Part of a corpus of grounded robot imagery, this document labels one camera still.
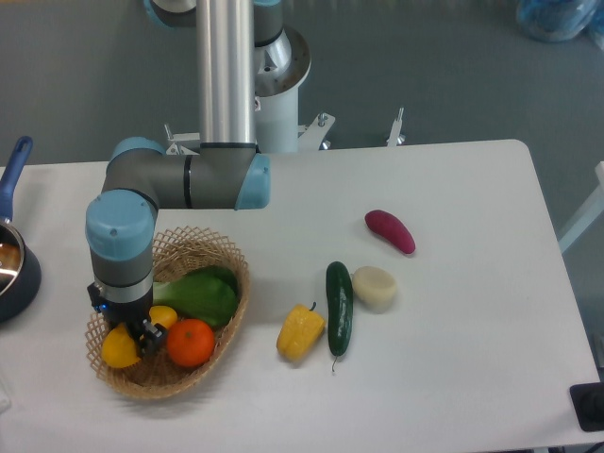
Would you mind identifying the white metal frame right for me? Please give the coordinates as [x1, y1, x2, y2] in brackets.
[558, 161, 603, 254]

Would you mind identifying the purple sweet potato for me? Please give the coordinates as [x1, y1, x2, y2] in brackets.
[364, 210, 416, 255]

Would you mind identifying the blue plastic bag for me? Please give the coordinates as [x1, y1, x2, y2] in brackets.
[516, 1, 603, 50]

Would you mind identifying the green bok choy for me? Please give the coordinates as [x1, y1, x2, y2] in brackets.
[153, 265, 239, 329]

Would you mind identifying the yellow mango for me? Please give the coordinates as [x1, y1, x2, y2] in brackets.
[101, 306, 178, 369]

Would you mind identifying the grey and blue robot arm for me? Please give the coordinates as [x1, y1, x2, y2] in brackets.
[85, 1, 282, 356]

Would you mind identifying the orange fruit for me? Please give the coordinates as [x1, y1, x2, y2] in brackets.
[166, 319, 215, 368]

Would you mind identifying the cream round bun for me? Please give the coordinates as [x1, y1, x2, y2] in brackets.
[352, 266, 397, 311]

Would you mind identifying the yellow bell pepper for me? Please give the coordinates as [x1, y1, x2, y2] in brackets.
[276, 303, 326, 362]

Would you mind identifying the blue saucepan with handle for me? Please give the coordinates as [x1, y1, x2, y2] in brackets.
[1, 136, 42, 323]

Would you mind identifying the dark green cucumber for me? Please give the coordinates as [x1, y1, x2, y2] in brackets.
[326, 261, 354, 370]

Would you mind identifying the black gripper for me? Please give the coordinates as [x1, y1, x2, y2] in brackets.
[87, 283, 168, 358]

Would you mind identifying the woven wicker basket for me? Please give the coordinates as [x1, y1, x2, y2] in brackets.
[85, 226, 250, 399]

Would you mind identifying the black device at table edge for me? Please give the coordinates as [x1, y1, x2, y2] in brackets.
[569, 382, 603, 432]

